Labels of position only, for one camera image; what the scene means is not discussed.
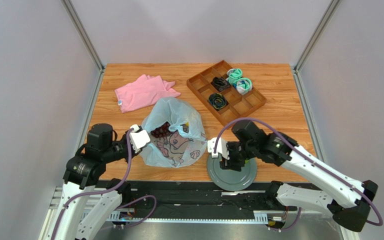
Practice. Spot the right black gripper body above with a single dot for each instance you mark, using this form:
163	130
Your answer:
231	159

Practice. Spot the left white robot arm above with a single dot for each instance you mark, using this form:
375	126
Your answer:
82	211

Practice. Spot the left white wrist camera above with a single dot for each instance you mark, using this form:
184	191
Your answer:
138	137

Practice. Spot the light blue plastic bag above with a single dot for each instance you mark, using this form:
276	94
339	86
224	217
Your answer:
187	142

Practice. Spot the black yellow rolled sock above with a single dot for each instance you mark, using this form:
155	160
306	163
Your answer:
217	101

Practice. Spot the pink cloth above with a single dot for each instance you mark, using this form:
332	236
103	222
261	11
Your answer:
145	91

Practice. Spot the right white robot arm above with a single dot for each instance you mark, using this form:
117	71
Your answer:
347	200

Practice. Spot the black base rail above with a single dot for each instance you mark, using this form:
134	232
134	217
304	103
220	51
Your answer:
199	200

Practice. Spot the dark red fake grapes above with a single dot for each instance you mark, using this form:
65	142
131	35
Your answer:
161	131

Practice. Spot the teal white rolled sock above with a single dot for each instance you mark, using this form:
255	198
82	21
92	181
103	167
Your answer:
243	85

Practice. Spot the wooden compartment tray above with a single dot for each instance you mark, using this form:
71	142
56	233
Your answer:
239	106

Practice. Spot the grey-blue round plate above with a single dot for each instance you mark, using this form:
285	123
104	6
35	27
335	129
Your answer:
231	180

